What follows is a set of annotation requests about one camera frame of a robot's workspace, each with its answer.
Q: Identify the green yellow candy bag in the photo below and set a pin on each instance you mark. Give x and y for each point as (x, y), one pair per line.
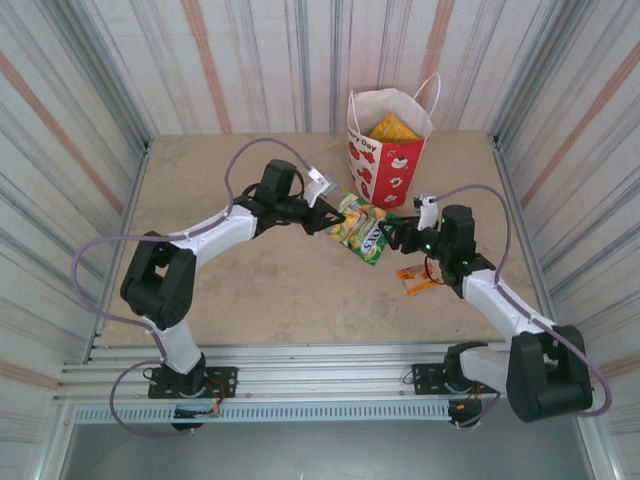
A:
(360, 235)

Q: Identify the red white paper bag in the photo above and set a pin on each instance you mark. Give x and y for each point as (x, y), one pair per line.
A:
(395, 170)

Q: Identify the small orange snack packet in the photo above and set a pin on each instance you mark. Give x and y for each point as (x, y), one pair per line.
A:
(415, 282)

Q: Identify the yellow orange snack pouch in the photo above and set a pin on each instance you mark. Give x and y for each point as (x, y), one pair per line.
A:
(392, 129)

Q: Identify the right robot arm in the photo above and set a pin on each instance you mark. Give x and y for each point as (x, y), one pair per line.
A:
(545, 375)

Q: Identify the right base black connector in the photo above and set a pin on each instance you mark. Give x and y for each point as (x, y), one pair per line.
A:
(465, 412)

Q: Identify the base black connector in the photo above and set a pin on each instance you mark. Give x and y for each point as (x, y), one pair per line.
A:
(465, 412)
(190, 414)

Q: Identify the left base black connector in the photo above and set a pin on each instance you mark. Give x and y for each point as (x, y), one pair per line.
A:
(190, 414)

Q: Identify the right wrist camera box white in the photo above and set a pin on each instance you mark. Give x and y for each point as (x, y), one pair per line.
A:
(427, 215)

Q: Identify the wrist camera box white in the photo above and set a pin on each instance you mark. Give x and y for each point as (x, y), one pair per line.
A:
(317, 187)
(427, 215)

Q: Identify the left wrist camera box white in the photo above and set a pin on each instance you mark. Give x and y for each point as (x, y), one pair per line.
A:
(317, 187)

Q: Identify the metal table side rail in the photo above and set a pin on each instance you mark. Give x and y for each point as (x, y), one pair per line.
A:
(505, 170)
(141, 170)

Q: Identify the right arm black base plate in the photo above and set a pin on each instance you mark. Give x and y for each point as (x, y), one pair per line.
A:
(425, 377)

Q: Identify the aluminium mounting rail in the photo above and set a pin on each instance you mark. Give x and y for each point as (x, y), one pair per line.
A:
(320, 372)

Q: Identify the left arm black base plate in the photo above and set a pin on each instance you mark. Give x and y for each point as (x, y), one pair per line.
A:
(222, 380)

